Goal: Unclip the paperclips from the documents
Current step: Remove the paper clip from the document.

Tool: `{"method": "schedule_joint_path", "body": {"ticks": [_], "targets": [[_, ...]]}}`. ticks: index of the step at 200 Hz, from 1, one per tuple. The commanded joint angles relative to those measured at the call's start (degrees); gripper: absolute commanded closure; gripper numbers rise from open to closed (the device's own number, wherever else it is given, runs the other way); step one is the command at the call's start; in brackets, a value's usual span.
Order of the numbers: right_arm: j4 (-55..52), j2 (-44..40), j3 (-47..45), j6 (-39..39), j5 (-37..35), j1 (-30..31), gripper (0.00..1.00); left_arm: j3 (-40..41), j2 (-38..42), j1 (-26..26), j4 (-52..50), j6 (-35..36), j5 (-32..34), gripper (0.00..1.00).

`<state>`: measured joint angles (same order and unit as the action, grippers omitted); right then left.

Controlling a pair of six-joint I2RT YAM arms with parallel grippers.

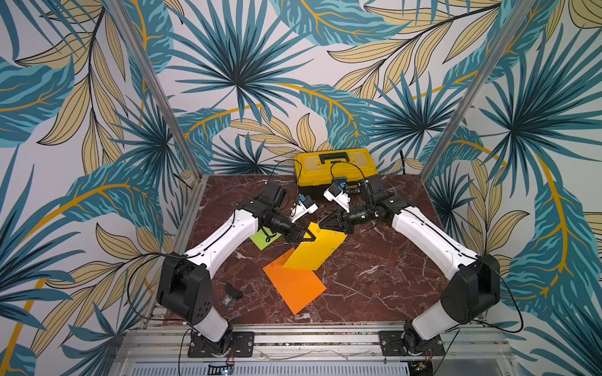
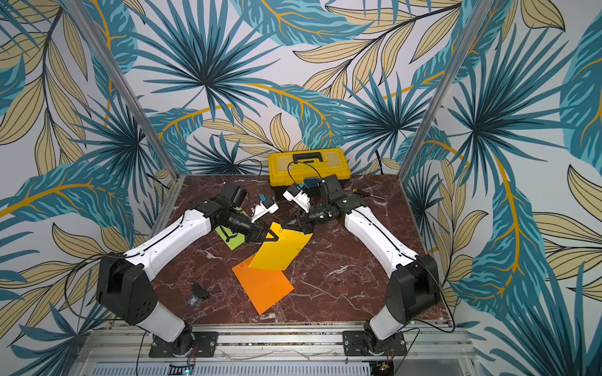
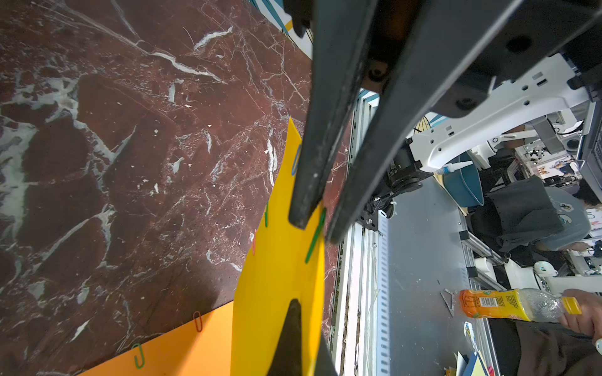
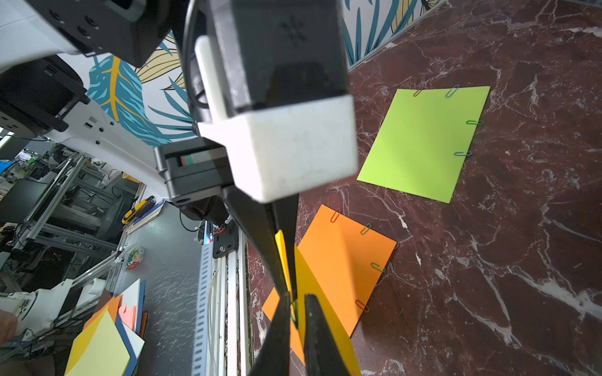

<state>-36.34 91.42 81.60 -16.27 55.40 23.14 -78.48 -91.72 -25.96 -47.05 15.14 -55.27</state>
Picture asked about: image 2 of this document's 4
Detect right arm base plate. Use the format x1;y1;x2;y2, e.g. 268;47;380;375
343;330;408;357

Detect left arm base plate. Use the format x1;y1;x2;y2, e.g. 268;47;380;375
149;331;218;360

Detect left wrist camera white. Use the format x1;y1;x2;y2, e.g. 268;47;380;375
252;194;279;222

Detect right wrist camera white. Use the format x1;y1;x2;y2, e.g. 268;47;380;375
282;183;310;213

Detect yellow paper sheet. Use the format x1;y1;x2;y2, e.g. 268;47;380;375
249;222;312;271

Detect aluminium corner post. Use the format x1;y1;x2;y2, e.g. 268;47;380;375
398;0;493;184
64;0;180;180

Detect aluminium frame rail front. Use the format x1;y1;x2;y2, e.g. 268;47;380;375
70;322;485;375

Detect green paper sheet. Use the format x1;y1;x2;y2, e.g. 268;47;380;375
216;226;246;251

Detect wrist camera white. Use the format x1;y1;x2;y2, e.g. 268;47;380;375
282;183;310;213
252;194;279;222

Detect small black clip object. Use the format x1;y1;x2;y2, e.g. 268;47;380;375
188;283;212;306

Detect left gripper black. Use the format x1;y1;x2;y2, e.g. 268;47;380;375
223;208;281;244

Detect orange paper sheet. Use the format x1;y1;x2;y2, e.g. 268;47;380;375
232;256;294;315

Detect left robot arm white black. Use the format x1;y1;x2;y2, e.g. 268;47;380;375
96;183;278;357

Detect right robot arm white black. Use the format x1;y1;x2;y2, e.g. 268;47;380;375
282;175;441;353

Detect left aluminium corner post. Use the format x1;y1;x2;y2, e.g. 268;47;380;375
64;0;180;180

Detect yellow black toolbox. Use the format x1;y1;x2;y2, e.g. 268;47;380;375
268;148;351;188

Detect right aluminium corner post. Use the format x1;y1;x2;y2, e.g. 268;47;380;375
398;0;493;184

